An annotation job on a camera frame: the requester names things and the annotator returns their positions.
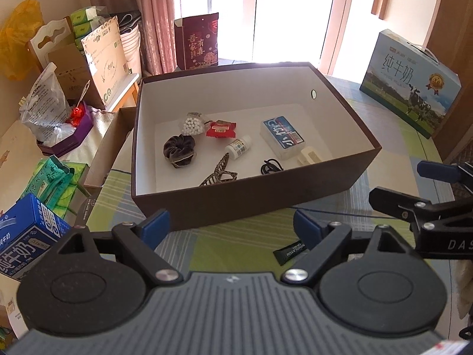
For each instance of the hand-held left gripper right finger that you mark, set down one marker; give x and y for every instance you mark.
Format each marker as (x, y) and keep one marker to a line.
(306, 227)

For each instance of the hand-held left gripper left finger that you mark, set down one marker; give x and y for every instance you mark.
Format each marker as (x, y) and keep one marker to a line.
(155, 227)

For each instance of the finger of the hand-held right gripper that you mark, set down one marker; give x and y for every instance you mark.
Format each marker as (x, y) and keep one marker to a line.
(436, 170)
(391, 199)

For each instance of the dark tube with white cap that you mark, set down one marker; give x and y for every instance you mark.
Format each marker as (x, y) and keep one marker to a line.
(288, 254)

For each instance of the brown storage box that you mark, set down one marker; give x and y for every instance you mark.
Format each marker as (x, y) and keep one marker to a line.
(240, 207)

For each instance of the white hair claw clip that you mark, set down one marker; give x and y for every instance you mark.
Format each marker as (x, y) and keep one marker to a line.
(308, 155)

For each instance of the brown lattice hair claw clip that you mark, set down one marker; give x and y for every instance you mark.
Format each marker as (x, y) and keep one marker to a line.
(218, 177)

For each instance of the dark velvet scrunchie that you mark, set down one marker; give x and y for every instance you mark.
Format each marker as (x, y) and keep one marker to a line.
(173, 148)

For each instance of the blue dental floss box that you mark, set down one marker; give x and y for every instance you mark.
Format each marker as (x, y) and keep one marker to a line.
(282, 137)

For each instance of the small white bottle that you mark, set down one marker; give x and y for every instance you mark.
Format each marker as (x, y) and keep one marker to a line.
(238, 148)

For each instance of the bag of cotton swabs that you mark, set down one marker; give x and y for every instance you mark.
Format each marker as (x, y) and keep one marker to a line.
(192, 125)

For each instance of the red candy packet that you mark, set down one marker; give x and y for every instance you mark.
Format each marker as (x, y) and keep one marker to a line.
(220, 130)

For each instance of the brown box lid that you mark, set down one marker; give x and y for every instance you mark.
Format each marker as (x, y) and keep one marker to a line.
(111, 144)

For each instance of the milk gift box with cow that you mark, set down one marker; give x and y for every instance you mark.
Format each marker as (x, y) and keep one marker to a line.
(399, 77)

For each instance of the pile of teal green packets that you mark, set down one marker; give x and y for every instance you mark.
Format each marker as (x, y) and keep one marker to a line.
(55, 185)

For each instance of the purple box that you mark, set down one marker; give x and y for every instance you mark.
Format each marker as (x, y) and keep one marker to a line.
(70, 138)

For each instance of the wooden cabinet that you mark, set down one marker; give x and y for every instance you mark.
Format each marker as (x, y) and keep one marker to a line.
(454, 44)

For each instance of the blue milk carton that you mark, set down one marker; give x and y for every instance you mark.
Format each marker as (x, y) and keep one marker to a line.
(26, 236)

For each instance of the red foil candy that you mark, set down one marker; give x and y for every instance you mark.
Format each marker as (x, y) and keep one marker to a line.
(77, 115)

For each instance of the silver spoon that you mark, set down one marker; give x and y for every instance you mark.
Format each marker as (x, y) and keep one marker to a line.
(83, 94)

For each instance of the printed clear plastic bag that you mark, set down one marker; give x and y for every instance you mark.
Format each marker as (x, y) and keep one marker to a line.
(44, 103)

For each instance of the plain cardboard box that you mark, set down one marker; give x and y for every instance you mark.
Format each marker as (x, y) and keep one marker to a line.
(9, 318)

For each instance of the printed brown cardboard box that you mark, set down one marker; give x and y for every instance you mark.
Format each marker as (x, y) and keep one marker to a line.
(103, 59)

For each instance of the stack of white containers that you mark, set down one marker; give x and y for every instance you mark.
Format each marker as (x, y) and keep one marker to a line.
(131, 51)

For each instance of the dark red gift bag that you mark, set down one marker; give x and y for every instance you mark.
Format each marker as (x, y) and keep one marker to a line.
(196, 44)

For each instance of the glass balcony door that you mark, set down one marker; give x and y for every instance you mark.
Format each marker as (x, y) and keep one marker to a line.
(288, 14)

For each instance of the light green tissue packs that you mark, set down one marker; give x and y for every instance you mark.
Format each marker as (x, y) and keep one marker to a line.
(83, 26)

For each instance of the pink curtain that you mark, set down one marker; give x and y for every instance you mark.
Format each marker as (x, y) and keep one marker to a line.
(155, 7)

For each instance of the yellow plastic bag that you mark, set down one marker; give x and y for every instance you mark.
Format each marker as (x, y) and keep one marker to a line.
(18, 44)

